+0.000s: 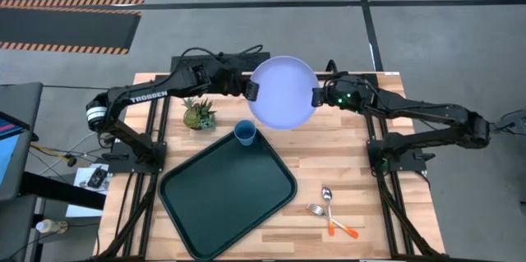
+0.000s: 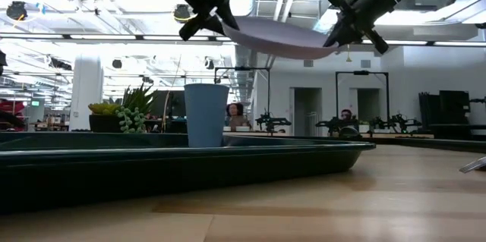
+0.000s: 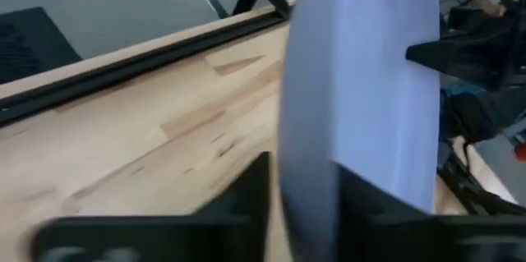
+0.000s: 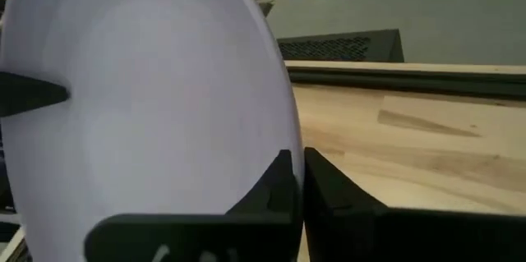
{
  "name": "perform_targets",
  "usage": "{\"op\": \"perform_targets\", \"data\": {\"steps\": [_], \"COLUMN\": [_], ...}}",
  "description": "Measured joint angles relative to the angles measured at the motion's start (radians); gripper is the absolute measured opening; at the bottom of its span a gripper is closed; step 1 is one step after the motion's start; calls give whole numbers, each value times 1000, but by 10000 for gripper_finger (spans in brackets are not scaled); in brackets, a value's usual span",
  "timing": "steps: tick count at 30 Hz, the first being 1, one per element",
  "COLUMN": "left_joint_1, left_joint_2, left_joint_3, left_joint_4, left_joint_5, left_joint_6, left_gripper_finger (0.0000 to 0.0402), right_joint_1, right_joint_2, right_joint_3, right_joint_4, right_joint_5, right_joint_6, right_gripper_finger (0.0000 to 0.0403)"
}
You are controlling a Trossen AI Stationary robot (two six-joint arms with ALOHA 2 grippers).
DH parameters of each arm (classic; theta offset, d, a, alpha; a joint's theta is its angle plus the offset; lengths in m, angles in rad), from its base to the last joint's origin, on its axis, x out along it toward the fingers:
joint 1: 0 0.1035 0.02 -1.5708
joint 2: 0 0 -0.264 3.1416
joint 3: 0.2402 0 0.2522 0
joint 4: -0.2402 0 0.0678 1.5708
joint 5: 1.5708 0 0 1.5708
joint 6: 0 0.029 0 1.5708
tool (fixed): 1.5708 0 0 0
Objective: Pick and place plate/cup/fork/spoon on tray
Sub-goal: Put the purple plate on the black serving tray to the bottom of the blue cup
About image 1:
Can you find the orange-handled metal fork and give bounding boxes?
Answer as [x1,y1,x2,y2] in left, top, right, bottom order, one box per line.
[306,202,360,240]

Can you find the white plastic bottle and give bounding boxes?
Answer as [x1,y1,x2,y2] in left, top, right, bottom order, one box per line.
[35,218,69,235]

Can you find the black aluminium table frame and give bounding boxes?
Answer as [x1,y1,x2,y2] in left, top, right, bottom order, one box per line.
[94,71,441,261]

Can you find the orange-handled metal spoon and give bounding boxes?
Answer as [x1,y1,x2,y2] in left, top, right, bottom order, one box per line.
[321,186,336,237]

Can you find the black side desk beam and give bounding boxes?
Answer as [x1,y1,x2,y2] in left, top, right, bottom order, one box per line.
[18,170,107,211]

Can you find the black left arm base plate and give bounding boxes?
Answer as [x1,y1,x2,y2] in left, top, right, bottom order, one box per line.
[107,140,168,174]

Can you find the yellow and black floor cables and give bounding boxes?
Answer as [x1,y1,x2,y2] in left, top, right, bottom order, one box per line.
[29,130,108,172]

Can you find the blue plastic cup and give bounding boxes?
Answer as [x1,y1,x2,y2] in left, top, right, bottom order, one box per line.
[233,119,258,147]

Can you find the black handheld controller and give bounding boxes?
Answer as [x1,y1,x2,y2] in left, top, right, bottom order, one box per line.
[86,166,108,190]

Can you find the lavender round plate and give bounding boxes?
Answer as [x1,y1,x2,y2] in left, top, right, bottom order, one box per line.
[247,55,321,131]

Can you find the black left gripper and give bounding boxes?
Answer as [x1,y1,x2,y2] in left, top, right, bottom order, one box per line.
[213,64,261,103]

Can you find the white paper sheet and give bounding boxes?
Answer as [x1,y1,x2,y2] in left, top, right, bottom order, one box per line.
[65,163,110,218]

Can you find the monitor with blue screen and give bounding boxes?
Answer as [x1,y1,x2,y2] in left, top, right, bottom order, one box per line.
[0,110,34,202]

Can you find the small potted succulent plant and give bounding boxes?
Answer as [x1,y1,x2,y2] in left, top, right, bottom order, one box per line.
[182,96,218,131]

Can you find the dark green serving tray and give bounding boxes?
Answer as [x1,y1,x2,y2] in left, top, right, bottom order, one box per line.
[158,128,298,261]

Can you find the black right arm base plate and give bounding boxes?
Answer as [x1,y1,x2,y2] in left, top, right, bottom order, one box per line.
[367,138,428,172]

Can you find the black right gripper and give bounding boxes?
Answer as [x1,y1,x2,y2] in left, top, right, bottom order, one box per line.
[311,73,373,114]

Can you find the black floor vent grille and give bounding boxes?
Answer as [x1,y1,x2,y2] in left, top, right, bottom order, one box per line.
[170,51,271,74]

